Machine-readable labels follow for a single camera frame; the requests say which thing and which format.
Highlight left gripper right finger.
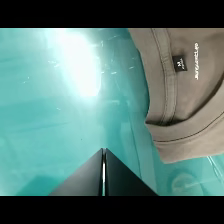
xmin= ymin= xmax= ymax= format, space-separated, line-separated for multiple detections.
xmin=104 ymin=147 xmax=159 ymax=197

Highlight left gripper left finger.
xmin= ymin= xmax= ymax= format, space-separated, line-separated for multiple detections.
xmin=48 ymin=147 xmax=104 ymax=197

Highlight grey T-shirt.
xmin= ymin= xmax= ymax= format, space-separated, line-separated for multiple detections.
xmin=127 ymin=28 xmax=224 ymax=165

